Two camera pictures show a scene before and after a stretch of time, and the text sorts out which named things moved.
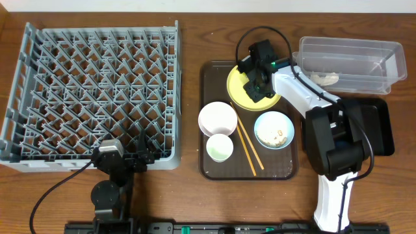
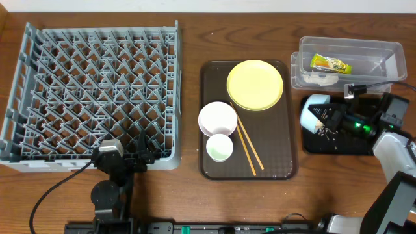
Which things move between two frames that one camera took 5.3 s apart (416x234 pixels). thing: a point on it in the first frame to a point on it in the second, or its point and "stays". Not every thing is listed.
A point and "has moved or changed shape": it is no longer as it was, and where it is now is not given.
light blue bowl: (274, 130) has moved or changed shape
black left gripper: (127, 159) stays
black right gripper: (255, 77) to (335, 117)
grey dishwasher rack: (77, 88) stays
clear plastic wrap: (324, 78) stays
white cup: (220, 147) stays
